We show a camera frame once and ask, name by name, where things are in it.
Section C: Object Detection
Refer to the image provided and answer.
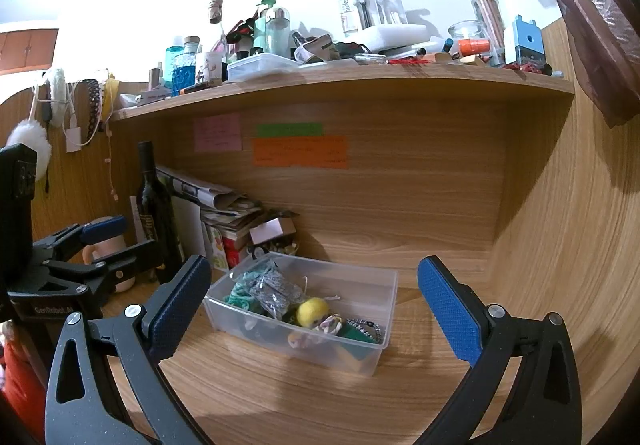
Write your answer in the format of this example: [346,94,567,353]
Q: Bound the grey patterned packet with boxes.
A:
[248,261,306,321]

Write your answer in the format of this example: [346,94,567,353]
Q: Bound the pink mug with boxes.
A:
[82,215,138,293]

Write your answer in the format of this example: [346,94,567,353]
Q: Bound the green pump bottle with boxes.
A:
[252,0,277,53]

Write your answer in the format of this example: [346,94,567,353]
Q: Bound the blue box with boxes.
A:
[511,14,545,67]

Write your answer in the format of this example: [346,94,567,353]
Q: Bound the wooden shelf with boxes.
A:
[110,62,576,122]

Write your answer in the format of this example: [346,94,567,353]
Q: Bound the white mug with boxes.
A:
[196,50,223,83]

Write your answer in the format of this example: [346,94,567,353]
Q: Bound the red cloth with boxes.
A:
[0,320,46,431]

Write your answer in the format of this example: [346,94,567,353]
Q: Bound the green knit cloth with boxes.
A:
[223,270,271,313]

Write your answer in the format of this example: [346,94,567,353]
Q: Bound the black studded headband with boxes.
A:
[80,79,101,146]

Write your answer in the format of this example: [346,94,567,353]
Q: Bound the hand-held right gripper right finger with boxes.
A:
[416,255,583,445]

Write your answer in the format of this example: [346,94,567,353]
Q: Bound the orange sticky note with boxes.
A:
[252,136,349,170]

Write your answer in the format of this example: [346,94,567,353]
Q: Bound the white fluffy pom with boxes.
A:
[6,121,52,181]

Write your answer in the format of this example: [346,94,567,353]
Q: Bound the floral scrunchie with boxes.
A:
[315,314,347,337]

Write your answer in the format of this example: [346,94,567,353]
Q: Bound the green sticky note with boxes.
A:
[256,122,324,137]

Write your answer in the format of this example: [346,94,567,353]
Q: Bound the stack of folded magazines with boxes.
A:
[156,165,266,227]

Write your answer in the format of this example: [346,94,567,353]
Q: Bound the round glass jar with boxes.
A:
[447,20,488,46]

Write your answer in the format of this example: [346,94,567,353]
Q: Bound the blue liquid bottle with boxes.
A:
[165,36,188,87]

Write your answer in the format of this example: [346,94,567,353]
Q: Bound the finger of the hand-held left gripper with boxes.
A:
[31,215,127,271]
[42,237,163,297]

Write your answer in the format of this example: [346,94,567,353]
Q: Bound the white fluffy headband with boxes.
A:
[47,68,71,128]

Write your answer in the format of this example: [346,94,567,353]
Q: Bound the yellow round sponge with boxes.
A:
[296,297,331,328]

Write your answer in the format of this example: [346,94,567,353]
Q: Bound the colourful upright books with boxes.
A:
[202,220,252,272]

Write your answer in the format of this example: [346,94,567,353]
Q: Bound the white foam tray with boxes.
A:
[360,22,428,53]

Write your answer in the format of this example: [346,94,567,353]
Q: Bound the clear bottle with blue beads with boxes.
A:
[172,36,203,96]

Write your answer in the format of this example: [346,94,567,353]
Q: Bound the tall clear canister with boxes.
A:
[470,0,508,66]

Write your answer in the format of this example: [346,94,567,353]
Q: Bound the clear acrylic brush organizer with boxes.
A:
[342,0,408,38]

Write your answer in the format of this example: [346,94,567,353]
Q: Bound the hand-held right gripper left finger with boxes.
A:
[44,254,213,445]

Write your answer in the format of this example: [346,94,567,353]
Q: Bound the brown sheer hanging cloth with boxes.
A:
[545,0,640,128]

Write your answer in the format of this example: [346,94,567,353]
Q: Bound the orange capped tube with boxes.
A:
[457,38,492,57]

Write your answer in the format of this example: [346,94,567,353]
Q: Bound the dark wine bottle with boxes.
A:
[136,141,183,283]

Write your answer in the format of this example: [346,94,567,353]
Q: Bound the small cardboard box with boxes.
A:
[248,212,301,246]

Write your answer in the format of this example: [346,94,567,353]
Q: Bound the wooden wall cabinet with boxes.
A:
[0,28,60,75]

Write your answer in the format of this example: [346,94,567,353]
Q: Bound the pink sticky note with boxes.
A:
[194,115,243,153]

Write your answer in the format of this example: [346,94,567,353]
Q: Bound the white lidded plastic container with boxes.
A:
[226,52,301,83]

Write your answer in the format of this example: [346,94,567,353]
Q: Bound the clear plastic box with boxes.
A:
[202,252,399,378]

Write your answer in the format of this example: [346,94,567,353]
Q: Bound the clear bottle with silver cap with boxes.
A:
[265,6,292,58]

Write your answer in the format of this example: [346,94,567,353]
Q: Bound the yellow hanging cloth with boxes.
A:
[102,75,121,118]

